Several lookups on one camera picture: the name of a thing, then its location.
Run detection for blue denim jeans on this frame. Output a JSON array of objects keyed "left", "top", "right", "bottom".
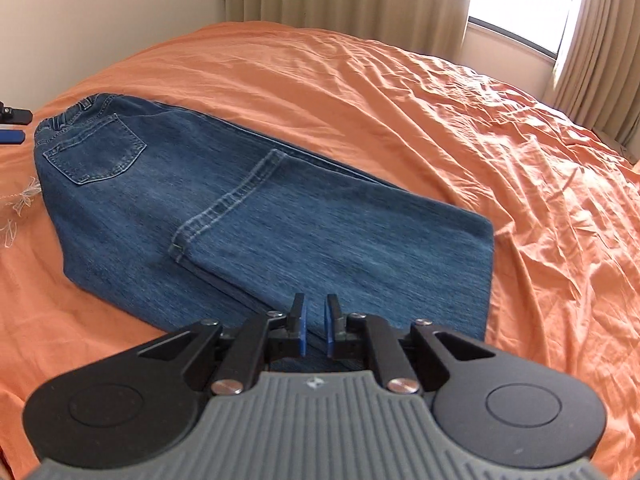
[{"left": 34, "top": 93, "right": 494, "bottom": 353}]

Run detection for orange bed sheet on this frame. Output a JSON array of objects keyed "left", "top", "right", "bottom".
[{"left": 0, "top": 20, "right": 640, "bottom": 480}]

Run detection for beige curtain right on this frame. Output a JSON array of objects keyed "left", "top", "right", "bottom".
[{"left": 542, "top": 0, "right": 639, "bottom": 148}]

